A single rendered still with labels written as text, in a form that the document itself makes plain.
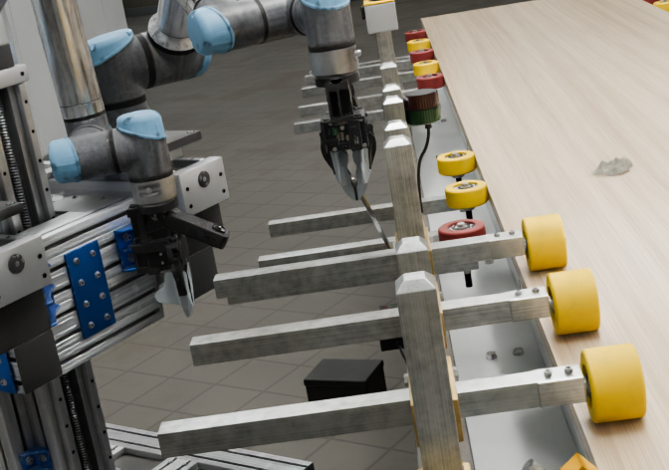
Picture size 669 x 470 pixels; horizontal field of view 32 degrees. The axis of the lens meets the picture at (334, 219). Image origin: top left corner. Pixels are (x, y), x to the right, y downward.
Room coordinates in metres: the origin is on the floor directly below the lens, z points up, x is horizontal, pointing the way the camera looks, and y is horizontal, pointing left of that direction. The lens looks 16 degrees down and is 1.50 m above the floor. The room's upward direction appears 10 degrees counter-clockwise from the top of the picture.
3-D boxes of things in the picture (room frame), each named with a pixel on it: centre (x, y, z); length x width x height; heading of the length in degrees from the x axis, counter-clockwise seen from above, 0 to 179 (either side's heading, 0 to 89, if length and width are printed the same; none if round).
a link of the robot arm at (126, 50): (2.45, 0.40, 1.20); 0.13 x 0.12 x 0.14; 117
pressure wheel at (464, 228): (1.91, -0.21, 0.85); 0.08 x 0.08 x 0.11
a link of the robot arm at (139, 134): (1.95, 0.30, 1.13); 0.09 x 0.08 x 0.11; 94
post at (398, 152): (1.46, -0.09, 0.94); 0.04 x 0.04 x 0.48; 86
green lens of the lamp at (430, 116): (1.95, -0.18, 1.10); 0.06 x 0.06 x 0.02
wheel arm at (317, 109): (3.67, -0.16, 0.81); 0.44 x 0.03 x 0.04; 86
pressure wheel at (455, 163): (2.41, -0.27, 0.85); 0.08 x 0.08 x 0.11
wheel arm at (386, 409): (1.17, -0.02, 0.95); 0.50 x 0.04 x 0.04; 86
